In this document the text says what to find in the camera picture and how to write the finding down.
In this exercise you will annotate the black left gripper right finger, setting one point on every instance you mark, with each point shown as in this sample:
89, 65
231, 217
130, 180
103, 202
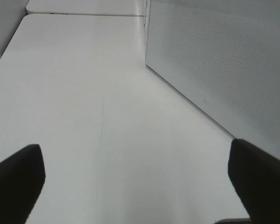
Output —
255, 176

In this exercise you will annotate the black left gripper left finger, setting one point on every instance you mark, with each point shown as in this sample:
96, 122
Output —
22, 176

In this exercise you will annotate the white microwave door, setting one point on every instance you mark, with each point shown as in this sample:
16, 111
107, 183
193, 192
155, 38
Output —
223, 55

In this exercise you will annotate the white adjacent table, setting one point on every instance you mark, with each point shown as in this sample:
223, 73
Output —
87, 7

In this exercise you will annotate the white microwave oven body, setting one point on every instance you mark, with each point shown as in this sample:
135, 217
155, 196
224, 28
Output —
144, 13

